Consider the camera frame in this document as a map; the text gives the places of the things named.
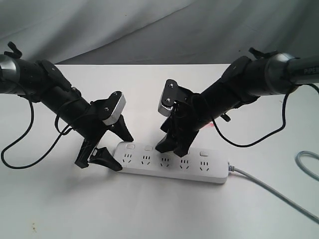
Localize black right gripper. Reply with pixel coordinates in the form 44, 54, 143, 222
156, 87, 206, 156

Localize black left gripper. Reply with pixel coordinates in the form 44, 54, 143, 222
74, 99, 134, 172

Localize white five-outlet power strip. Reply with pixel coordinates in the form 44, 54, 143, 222
114, 142, 228, 184

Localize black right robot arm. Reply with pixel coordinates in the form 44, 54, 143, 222
156, 48, 319, 157

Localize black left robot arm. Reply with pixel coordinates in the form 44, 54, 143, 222
0, 42, 134, 171

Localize grey backdrop cloth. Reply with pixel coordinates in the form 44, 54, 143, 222
0, 0, 319, 64

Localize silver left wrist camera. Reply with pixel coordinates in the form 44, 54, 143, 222
100, 91, 126, 125

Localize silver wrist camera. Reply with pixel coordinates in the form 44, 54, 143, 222
100, 91, 126, 125
158, 79, 178, 117

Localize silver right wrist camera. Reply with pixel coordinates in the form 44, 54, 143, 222
158, 79, 178, 117

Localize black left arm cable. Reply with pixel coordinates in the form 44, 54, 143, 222
0, 96, 83, 169

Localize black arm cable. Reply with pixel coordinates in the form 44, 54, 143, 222
211, 83, 319, 148
0, 96, 83, 169

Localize grey power cable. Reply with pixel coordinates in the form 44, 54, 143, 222
227, 151, 319, 224

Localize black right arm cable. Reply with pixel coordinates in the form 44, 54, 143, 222
211, 83, 319, 148

